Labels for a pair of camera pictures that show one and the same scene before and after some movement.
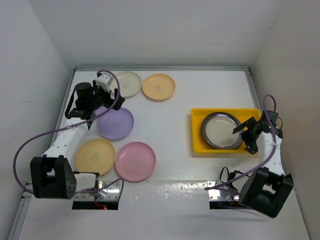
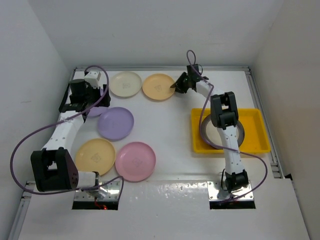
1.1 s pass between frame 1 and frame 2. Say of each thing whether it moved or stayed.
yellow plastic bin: stayed
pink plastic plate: stayed
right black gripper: moved
